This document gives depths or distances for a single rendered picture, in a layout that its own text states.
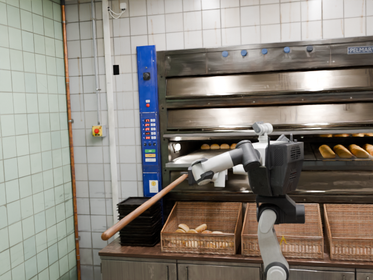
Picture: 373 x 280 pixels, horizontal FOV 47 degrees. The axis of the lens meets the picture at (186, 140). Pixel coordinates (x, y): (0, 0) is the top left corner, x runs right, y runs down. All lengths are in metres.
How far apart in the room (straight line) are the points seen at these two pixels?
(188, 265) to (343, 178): 1.35
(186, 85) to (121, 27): 0.74
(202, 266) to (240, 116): 1.20
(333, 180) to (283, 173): 1.10
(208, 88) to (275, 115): 0.57
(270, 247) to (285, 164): 0.53
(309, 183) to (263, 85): 0.84
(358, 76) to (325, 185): 0.86
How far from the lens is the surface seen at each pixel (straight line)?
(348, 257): 3.16
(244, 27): 3.53
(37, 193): 3.55
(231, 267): 3.16
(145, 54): 3.65
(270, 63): 3.50
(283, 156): 2.46
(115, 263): 3.40
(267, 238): 2.66
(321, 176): 3.53
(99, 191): 3.91
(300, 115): 3.46
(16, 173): 3.32
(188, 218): 3.62
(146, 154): 3.66
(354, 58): 3.52
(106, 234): 1.58
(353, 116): 3.49
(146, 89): 3.63
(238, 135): 3.35
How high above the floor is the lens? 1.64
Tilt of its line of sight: 4 degrees down
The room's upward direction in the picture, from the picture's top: 2 degrees counter-clockwise
